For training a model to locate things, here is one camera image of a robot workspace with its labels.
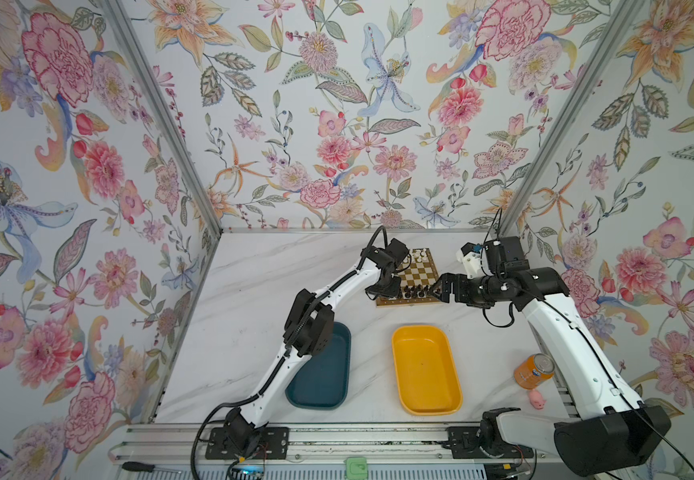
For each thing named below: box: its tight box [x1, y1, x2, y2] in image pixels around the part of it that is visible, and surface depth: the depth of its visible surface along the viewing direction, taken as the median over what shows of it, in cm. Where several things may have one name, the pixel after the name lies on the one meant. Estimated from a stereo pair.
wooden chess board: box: [376, 248, 441, 306], surface depth 108 cm
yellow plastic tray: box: [392, 325, 463, 417], surface depth 88 cm
